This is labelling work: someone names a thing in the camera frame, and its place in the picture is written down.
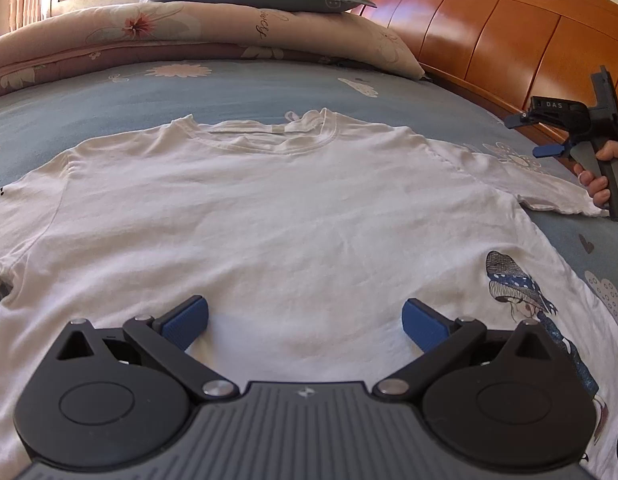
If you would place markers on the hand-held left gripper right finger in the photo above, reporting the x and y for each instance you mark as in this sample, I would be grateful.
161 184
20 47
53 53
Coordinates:
426 327

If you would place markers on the pink floral folded quilt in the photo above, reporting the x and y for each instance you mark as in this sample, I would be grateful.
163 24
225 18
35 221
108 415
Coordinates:
189 25

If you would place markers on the blue floral bed sheet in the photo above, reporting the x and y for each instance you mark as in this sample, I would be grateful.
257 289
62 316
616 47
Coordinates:
139 95

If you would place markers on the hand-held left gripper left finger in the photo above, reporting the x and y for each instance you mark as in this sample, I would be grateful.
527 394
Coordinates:
186 320

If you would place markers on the person's right hand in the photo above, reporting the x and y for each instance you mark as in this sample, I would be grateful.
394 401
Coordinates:
596 187

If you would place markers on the wooden bed headboard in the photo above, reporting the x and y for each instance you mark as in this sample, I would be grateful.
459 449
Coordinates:
489 25

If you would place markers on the white printed t-shirt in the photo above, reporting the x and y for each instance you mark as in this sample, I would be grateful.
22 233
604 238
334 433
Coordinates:
289 210

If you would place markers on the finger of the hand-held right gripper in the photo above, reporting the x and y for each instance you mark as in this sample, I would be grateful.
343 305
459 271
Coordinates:
521 120
549 151

